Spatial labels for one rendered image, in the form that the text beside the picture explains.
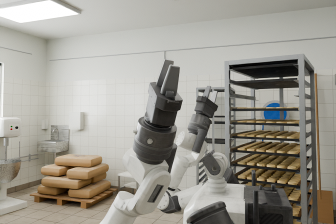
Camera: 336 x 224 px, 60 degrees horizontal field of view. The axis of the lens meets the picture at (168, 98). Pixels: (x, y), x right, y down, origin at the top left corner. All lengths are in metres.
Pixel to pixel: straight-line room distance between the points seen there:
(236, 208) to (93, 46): 5.37
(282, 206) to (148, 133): 0.45
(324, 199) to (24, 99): 5.33
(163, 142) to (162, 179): 0.09
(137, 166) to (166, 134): 0.11
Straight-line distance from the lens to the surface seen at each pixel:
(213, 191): 0.95
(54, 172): 5.23
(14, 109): 6.11
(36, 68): 6.49
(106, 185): 5.31
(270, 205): 0.88
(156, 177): 0.64
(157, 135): 0.61
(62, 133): 6.30
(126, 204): 0.69
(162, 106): 0.57
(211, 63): 4.92
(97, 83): 5.82
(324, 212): 4.67
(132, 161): 0.68
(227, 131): 1.95
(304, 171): 1.87
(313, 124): 2.45
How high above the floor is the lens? 1.49
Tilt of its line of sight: 3 degrees up
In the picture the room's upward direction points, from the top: straight up
